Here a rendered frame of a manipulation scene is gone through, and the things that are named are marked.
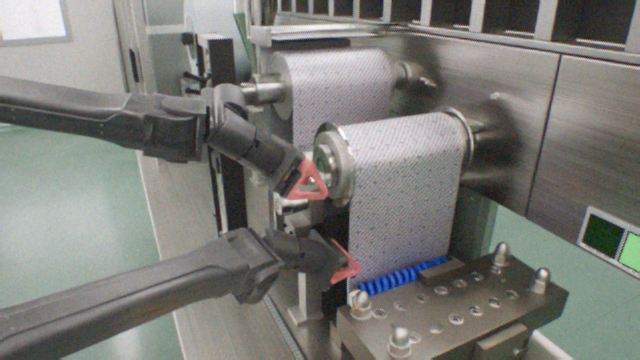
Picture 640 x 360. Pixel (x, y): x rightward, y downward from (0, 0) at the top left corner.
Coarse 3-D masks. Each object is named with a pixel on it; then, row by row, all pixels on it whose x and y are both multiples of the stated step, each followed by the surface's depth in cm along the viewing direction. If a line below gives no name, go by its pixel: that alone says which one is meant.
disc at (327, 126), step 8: (320, 128) 72; (328, 128) 69; (336, 128) 67; (336, 136) 67; (344, 136) 65; (344, 144) 65; (344, 152) 66; (352, 160) 64; (352, 168) 64; (352, 176) 65; (352, 184) 65; (344, 192) 68; (352, 192) 66; (328, 200) 75; (336, 200) 72; (344, 200) 69
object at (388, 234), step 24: (408, 192) 73; (432, 192) 75; (456, 192) 78; (360, 216) 70; (384, 216) 72; (408, 216) 75; (432, 216) 78; (360, 240) 72; (384, 240) 75; (408, 240) 78; (432, 240) 81; (360, 264) 74; (384, 264) 77; (408, 264) 80
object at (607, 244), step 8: (592, 216) 63; (592, 224) 63; (600, 224) 62; (608, 224) 61; (592, 232) 63; (600, 232) 62; (608, 232) 61; (616, 232) 60; (584, 240) 65; (592, 240) 63; (600, 240) 62; (608, 240) 61; (616, 240) 60; (600, 248) 62; (608, 248) 61
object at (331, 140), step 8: (320, 136) 71; (328, 136) 68; (320, 144) 71; (328, 144) 68; (336, 144) 66; (336, 152) 66; (344, 160) 66; (344, 168) 66; (344, 176) 66; (336, 184) 69; (344, 184) 67; (328, 192) 72; (336, 192) 69
